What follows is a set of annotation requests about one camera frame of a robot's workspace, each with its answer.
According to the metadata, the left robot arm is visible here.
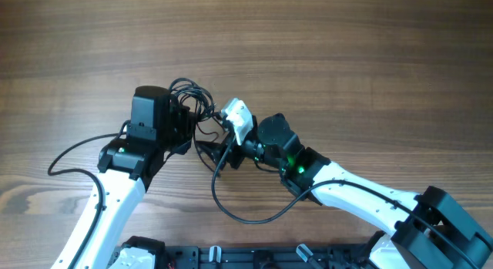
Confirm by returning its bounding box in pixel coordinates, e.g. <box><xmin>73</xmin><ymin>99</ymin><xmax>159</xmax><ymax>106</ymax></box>
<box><xmin>53</xmin><ymin>86</ymin><xmax>196</xmax><ymax>268</ymax></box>

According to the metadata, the black cable bundle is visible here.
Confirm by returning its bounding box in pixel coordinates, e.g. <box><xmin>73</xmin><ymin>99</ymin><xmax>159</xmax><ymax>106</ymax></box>
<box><xmin>168</xmin><ymin>77</ymin><xmax>228</xmax><ymax>178</ymax></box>

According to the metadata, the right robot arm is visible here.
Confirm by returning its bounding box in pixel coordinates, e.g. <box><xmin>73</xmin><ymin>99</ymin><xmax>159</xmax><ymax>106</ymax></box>
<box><xmin>196</xmin><ymin>113</ymin><xmax>492</xmax><ymax>268</ymax></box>

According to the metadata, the left black camera cable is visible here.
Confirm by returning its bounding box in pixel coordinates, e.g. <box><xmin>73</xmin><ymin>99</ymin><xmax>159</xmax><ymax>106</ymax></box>
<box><xmin>47</xmin><ymin>133</ymin><xmax>120</xmax><ymax>269</ymax></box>

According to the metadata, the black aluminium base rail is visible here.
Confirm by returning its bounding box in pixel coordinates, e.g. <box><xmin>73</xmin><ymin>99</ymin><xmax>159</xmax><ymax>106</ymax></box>
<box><xmin>139</xmin><ymin>244</ymin><xmax>376</xmax><ymax>269</ymax></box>

